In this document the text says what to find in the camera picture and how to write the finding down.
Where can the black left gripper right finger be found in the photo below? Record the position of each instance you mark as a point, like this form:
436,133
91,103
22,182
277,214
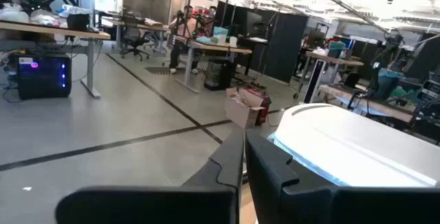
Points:
309,207

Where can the white swing bin lid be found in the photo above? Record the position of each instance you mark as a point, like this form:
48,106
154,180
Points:
343,138

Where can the open cardboard box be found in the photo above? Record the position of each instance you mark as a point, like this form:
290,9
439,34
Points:
240,112

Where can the black computer tower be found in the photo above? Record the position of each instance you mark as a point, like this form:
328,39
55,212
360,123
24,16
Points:
41,79

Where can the black partition wall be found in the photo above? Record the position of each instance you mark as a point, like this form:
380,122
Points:
282,45

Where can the black office chair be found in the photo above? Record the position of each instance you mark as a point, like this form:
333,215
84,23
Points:
132,35

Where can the black waste bin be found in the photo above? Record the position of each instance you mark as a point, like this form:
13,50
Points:
218,74

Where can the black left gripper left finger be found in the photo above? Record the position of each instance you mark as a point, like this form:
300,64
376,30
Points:
154,207

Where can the wooden desk with white legs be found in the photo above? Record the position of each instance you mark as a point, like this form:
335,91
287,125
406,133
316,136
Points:
51,29
220,47

